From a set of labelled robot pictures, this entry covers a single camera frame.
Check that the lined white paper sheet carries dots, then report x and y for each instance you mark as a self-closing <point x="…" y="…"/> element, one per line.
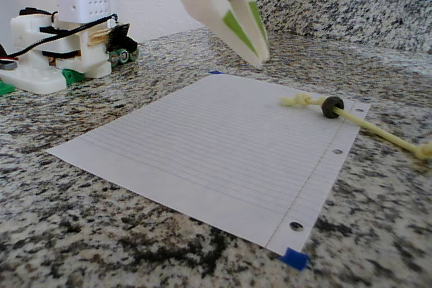
<point x="202" y="146"/>

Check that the blue tape piece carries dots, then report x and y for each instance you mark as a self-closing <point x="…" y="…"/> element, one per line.
<point x="216" y="73"/>
<point x="294" y="258"/>

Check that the wooden shim stack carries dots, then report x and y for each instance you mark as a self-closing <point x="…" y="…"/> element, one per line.
<point x="99" y="37"/>

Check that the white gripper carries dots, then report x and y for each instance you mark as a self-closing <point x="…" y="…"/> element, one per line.
<point x="210" y="4"/>

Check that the dark hex nut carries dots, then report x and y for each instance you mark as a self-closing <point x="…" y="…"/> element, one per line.
<point x="326" y="110"/>

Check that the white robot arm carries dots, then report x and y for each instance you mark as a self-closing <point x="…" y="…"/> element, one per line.
<point x="87" y="6"/>

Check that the granite backsplash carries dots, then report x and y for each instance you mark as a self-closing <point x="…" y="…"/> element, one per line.
<point x="337" y="8"/>

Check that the green table clamp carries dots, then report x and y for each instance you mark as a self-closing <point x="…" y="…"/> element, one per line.
<point x="6" y="88"/>
<point x="72" y="77"/>

